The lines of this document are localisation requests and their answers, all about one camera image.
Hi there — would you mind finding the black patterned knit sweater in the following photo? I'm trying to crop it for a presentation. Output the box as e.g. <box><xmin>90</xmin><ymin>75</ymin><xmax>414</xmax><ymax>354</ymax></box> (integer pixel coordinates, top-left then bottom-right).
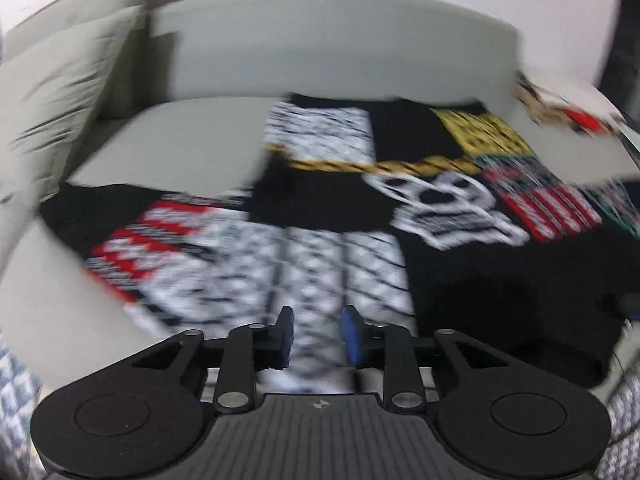
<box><xmin>40</xmin><ymin>94</ymin><xmax>639</xmax><ymax>392</ymax></box>

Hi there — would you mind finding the grey sofa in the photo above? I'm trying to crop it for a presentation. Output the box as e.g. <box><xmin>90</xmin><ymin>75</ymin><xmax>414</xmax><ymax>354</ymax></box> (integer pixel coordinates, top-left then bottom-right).
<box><xmin>1</xmin><ymin>0</ymin><xmax>639</xmax><ymax>393</ymax></box>

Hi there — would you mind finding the tan folded garment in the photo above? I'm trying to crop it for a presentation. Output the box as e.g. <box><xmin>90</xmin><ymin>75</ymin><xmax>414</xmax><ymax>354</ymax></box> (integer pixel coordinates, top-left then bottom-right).
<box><xmin>514</xmin><ymin>72</ymin><xmax>570</xmax><ymax>128</ymax></box>

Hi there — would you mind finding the white folded garment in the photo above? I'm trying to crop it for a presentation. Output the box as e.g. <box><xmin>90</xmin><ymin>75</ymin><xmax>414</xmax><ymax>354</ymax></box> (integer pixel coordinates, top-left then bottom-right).
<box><xmin>521</xmin><ymin>65</ymin><xmax>626</xmax><ymax>128</ymax></box>

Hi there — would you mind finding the red folded garment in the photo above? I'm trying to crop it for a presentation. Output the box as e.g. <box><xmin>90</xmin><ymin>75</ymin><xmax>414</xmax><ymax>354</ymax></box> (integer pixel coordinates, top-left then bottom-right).
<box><xmin>564</xmin><ymin>108</ymin><xmax>608</xmax><ymax>136</ymax></box>

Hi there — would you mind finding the grey sofa cushion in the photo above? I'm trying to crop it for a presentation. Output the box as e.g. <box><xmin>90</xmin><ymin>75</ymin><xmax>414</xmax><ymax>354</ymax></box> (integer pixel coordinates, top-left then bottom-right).
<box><xmin>1</xmin><ymin>6</ymin><xmax>144</xmax><ymax>203</ymax></box>

